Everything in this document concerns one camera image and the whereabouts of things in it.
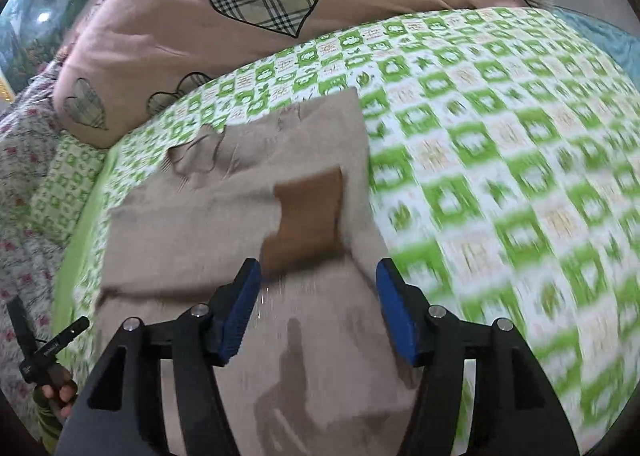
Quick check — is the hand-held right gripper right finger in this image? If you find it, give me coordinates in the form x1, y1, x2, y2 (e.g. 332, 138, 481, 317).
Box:
375, 257, 581, 456

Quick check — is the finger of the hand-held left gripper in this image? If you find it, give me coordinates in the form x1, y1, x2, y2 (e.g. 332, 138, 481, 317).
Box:
50, 316, 92, 346
6, 296, 40, 353

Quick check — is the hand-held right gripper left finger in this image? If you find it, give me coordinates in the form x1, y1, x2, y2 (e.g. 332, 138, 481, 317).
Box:
55, 258, 263, 456

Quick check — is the beige knit sweater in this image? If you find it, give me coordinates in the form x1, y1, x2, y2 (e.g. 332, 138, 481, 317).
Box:
92, 86, 431, 456

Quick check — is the person's left hand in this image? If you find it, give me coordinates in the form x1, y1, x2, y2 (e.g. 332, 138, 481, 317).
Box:
40, 365, 77, 419

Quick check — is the floral blanket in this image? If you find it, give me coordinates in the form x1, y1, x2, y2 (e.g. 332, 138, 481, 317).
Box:
0, 58, 101, 417

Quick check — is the small green checkered pillow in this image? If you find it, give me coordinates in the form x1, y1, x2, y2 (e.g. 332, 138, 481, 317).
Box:
27, 140, 110, 243

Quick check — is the green checkered bed sheet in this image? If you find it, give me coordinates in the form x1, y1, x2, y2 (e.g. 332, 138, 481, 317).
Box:
52, 6, 640, 456

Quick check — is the light blue cloth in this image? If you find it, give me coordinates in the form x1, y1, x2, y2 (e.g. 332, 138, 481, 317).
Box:
554, 7, 640, 83

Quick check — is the framed landscape wall picture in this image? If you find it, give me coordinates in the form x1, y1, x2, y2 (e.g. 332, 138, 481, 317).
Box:
0, 0, 136, 102

